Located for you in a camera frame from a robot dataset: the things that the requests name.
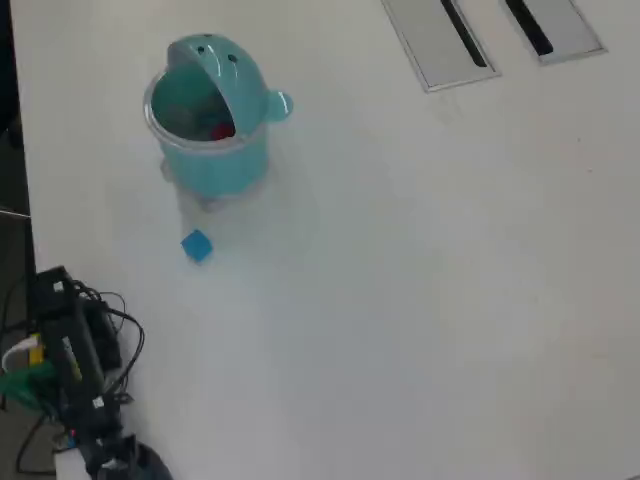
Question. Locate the red lego block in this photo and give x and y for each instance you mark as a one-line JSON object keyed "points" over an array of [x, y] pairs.
{"points": [[222, 131]]}

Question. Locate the blue lego block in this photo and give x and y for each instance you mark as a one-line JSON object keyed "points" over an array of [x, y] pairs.
{"points": [[196, 246]]}

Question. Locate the yellow clamp piece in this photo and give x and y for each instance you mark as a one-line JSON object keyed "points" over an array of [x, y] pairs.
{"points": [[36, 355]]}

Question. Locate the blue controller circuit board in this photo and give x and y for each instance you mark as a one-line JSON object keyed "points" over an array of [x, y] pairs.
{"points": [[70, 443]]}

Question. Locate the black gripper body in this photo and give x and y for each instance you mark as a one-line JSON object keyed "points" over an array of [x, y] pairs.
{"points": [[112, 452]]}

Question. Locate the green table clamp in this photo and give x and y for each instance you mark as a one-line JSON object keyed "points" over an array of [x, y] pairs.
{"points": [[22, 383]]}

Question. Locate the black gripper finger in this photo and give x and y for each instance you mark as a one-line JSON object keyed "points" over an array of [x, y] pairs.
{"points": [[152, 465]]}

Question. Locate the teal whale-shaped bin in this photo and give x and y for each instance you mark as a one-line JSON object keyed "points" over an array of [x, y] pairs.
{"points": [[225, 160]]}

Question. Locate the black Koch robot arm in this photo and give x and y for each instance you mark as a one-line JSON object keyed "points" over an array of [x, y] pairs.
{"points": [[60, 310]]}

